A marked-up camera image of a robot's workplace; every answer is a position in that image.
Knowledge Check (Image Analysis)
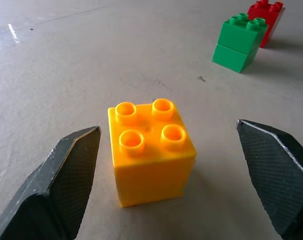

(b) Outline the yellow studded building block cube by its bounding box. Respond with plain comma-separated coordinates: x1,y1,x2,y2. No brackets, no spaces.
107,98,198,208

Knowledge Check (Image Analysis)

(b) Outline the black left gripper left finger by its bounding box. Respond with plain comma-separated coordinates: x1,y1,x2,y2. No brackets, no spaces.
0,126,102,240

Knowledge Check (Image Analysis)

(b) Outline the green studded building block cube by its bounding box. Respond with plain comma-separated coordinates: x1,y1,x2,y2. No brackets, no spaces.
211,12,270,74

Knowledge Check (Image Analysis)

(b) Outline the red studded building block cube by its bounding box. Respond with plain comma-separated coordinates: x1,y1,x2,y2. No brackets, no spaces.
246,0,286,49

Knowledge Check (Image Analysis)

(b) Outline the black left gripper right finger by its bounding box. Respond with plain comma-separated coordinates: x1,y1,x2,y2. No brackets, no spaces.
235,119,303,240

